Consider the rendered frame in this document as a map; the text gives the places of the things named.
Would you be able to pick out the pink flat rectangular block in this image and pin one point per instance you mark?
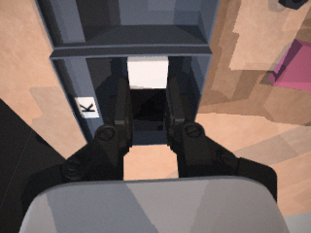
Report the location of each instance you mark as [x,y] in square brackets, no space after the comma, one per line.
[294,69]

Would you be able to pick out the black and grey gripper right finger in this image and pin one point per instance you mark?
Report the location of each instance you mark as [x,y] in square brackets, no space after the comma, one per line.
[197,154]

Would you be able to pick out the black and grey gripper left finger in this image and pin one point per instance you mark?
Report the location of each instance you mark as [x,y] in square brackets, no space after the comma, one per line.
[98,159]

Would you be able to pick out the dark grey rack of bins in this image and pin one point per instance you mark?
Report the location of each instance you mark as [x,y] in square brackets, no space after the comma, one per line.
[116,29]

